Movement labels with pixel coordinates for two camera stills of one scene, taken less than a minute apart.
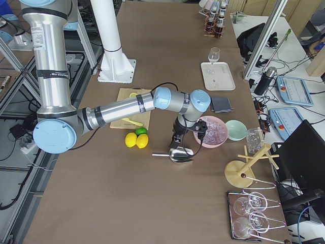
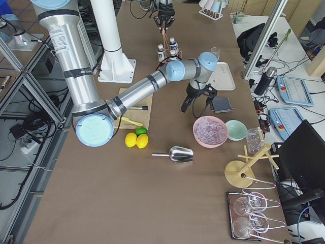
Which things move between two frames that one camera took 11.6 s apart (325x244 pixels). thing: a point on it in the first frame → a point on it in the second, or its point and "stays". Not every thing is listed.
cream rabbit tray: [218, 77] stays
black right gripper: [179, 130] → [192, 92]
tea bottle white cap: [220, 22] → [173, 52]
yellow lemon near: [142, 140] stays
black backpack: [248, 41] stays
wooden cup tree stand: [239, 173] stays
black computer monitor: [301, 159] stays
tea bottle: [212, 22] → [161, 53]
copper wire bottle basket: [214, 25] → [168, 55]
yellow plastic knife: [128, 119] stays
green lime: [140, 130] stays
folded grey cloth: [220, 104] stays
